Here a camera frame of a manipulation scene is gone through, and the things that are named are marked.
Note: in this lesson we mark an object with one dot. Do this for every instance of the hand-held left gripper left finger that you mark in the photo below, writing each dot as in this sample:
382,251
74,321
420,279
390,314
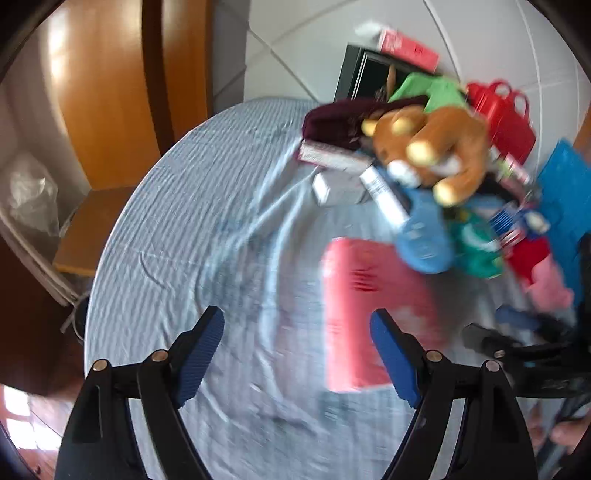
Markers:
198,360

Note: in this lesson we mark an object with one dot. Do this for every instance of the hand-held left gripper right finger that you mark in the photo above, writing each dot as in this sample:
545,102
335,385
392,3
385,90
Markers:
397,364

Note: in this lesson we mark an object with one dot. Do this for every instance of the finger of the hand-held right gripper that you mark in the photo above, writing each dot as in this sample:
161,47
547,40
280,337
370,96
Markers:
517,318
480,338

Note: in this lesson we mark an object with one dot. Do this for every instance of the pink pig plush red dress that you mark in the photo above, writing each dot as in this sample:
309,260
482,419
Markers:
549,281

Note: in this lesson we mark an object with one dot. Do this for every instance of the pink packet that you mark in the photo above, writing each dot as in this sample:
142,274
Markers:
369,314

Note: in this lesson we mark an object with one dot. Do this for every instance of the blue plastic storage bin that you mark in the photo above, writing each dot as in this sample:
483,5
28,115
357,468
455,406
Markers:
563,184

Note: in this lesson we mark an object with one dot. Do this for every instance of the person's right hand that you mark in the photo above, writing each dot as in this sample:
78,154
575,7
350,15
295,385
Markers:
570,434

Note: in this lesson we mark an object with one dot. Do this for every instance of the blue plastic sandal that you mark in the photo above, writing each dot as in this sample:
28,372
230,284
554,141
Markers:
425,235

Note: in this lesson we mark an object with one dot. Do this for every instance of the blue striped bedsheet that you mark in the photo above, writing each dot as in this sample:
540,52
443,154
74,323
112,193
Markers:
207,230

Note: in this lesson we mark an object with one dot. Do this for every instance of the white black tube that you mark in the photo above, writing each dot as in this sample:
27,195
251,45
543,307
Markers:
383,194

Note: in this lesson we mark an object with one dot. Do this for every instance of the grey box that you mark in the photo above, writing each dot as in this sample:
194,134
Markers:
341,189

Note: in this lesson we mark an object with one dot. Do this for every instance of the brown plush dog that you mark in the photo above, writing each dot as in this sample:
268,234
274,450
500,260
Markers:
452,138

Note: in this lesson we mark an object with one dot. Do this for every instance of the red toy suitcase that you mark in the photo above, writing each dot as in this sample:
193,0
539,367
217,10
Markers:
503,120

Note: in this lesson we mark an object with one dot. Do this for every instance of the pink edged white book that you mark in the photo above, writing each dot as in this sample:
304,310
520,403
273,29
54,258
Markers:
332,159

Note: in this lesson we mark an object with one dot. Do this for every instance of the clear plastic bag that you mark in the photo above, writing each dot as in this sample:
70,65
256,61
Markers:
27,194

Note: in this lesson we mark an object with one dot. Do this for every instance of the green cloth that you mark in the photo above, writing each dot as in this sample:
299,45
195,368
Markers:
434,92

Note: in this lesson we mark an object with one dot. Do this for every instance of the maroon cloth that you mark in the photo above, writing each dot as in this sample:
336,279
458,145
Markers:
337,122

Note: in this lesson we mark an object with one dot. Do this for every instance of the red box on floor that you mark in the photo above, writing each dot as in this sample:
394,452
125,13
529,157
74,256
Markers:
406,48

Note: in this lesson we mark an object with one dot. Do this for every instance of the black box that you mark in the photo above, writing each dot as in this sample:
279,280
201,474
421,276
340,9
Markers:
351,74

